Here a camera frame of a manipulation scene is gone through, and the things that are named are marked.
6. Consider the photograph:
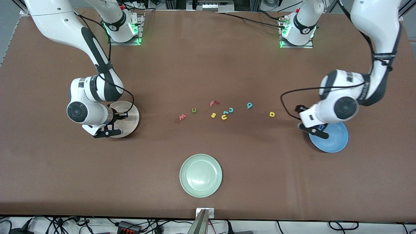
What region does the beige brown round plate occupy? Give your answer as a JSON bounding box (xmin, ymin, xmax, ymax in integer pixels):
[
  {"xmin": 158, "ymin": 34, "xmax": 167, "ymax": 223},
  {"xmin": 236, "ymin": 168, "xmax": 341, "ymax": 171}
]
[{"xmin": 108, "ymin": 101, "xmax": 140, "ymax": 138}]

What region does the blue round plate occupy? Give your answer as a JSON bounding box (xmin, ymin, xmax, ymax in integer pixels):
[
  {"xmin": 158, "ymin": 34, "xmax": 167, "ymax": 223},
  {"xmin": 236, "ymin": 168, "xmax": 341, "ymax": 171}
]
[{"xmin": 308, "ymin": 121, "xmax": 349, "ymax": 153}]

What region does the brown table cover sheet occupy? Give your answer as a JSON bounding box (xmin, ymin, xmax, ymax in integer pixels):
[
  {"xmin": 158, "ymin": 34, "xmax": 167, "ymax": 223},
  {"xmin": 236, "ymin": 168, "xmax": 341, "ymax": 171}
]
[{"xmin": 0, "ymin": 7, "xmax": 416, "ymax": 222}]

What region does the pale green round plate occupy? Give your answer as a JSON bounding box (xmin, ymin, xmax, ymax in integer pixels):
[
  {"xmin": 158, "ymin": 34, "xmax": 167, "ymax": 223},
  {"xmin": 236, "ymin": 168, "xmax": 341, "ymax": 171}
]
[{"xmin": 179, "ymin": 154, "xmax": 223, "ymax": 198}]

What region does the black orange power strip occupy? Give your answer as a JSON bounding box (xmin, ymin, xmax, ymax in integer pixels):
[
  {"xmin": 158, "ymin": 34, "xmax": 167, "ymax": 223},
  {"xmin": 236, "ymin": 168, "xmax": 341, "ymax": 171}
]
[{"xmin": 117, "ymin": 220, "xmax": 143, "ymax": 234}]

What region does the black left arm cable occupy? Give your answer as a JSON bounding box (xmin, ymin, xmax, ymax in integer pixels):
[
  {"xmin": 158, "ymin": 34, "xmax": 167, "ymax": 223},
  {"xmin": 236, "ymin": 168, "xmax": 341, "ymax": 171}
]
[{"xmin": 280, "ymin": 0, "xmax": 394, "ymax": 121}]

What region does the short black tabletop cable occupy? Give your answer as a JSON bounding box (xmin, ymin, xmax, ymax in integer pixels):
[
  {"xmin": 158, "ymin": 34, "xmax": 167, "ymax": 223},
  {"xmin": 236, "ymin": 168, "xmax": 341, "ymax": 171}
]
[{"xmin": 257, "ymin": 10, "xmax": 285, "ymax": 21}]

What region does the long black tabletop cable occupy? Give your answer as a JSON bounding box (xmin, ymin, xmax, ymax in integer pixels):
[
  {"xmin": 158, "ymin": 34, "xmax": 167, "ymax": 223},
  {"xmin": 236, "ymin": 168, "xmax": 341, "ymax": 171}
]
[{"xmin": 213, "ymin": 11, "xmax": 287, "ymax": 30}]

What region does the looped black cable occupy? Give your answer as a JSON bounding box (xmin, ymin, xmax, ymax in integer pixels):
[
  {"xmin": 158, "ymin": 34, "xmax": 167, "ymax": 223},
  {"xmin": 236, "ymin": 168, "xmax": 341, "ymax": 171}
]
[{"xmin": 328, "ymin": 220, "xmax": 360, "ymax": 231}]

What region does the metal pole mounting bracket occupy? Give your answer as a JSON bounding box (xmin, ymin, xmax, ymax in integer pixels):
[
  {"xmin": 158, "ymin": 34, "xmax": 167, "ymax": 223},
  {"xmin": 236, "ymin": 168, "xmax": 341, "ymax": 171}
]
[{"xmin": 196, "ymin": 208, "xmax": 215, "ymax": 219}]

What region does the metal camera pole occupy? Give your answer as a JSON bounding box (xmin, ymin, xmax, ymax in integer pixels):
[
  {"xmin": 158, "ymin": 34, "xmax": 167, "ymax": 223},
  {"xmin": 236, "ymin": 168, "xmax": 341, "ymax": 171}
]
[{"xmin": 188, "ymin": 209, "xmax": 208, "ymax": 234}]

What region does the aluminium frame with silver device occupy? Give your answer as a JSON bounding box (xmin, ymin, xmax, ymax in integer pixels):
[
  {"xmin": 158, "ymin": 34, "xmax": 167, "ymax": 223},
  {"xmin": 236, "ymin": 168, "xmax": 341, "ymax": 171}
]
[{"xmin": 164, "ymin": 0, "xmax": 262, "ymax": 12}]

